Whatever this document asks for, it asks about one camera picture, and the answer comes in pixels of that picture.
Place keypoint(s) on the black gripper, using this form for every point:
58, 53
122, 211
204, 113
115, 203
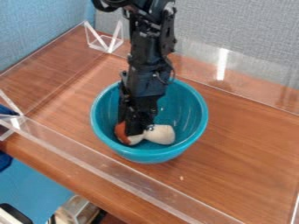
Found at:
142, 87

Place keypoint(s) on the brown and white toy mushroom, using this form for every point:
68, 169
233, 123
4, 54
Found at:
159, 134

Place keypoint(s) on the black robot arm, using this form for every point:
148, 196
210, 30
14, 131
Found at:
151, 25

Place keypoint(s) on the blue ceramic bowl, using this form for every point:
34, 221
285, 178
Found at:
182, 109

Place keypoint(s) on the clear acrylic front barrier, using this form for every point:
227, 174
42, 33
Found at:
91, 173

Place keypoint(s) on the clear acrylic barrier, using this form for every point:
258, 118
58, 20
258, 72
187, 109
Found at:
91, 173
253, 78

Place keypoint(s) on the clear acrylic back barrier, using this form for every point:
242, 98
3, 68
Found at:
253, 78

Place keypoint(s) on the blue cloth object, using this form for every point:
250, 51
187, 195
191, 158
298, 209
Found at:
6, 160

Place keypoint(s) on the clear box under table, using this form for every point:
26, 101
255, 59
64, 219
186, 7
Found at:
76, 211

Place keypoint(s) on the black object bottom left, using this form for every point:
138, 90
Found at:
12, 216

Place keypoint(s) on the clear acrylic corner bracket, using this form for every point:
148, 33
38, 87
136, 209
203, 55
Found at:
103, 42

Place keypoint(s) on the clear acrylic left bracket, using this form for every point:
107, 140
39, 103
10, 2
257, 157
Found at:
8, 119

